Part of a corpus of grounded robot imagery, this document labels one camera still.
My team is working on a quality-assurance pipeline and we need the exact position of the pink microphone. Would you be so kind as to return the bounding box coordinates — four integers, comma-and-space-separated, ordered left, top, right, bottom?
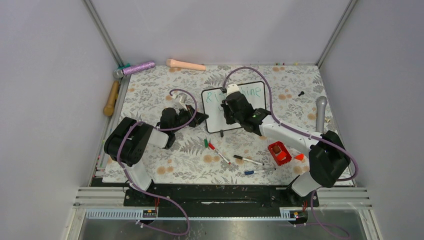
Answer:
166, 58, 206, 71

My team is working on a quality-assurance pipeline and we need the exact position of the blue marker pen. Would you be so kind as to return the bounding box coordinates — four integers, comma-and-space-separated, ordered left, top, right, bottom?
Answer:
244, 167, 276, 176

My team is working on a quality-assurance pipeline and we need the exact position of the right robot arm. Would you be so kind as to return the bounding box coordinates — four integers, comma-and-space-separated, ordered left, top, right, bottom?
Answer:
222, 91, 351, 206

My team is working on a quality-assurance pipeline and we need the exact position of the purple glitter microphone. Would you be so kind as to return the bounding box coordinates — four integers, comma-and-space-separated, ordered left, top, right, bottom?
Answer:
112, 61, 156, 79

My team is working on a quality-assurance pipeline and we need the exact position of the small orange block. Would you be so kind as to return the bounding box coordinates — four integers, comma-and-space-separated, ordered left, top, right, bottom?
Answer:
294, 153, 305, 161

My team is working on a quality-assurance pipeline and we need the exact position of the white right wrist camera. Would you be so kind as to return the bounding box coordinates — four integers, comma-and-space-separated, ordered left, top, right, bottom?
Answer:
226, 83, 240, 96

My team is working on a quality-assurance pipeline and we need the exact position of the gold microphone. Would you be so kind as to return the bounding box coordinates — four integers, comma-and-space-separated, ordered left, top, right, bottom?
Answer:
103, 80, 120, 117

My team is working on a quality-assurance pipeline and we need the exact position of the red marker pen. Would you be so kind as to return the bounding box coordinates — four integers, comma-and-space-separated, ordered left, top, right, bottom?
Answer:
208, 142, 231, 165

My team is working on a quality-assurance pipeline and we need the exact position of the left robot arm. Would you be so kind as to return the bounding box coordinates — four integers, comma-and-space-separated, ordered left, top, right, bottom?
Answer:
103, 105, 209, 206

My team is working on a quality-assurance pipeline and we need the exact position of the black marker pen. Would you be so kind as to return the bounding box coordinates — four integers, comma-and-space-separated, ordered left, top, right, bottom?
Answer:
233, 155, 265, 166

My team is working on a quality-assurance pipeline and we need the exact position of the silver microphone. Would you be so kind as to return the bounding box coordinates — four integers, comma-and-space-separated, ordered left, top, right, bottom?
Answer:
315, 96, 328, 133

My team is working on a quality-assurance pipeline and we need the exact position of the white whiteboard black frame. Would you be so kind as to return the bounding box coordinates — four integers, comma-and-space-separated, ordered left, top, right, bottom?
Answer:
201, 81, 268, 134

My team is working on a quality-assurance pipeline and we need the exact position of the red plastic box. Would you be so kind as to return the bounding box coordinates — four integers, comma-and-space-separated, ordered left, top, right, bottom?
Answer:
267, 141, 292, 166

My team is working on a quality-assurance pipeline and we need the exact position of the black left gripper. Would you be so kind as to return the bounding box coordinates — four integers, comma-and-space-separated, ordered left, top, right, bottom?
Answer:
171, 104, 208, 133

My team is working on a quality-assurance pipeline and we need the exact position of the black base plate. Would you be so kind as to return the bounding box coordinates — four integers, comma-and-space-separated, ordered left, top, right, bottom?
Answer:
123, 183, 320, 218

